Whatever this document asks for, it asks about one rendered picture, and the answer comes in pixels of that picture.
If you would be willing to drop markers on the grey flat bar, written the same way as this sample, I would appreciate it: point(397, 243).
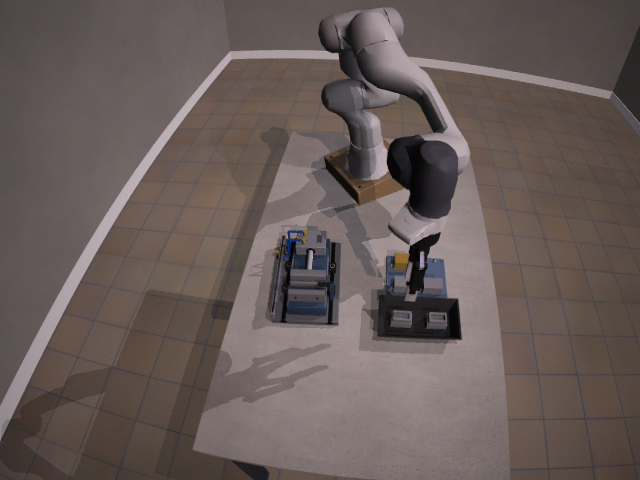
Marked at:
point(304, 284)

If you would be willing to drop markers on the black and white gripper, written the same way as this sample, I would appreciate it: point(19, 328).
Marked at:
point(419, 251)

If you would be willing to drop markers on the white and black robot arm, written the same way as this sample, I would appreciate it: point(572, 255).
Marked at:
point(428, 169)

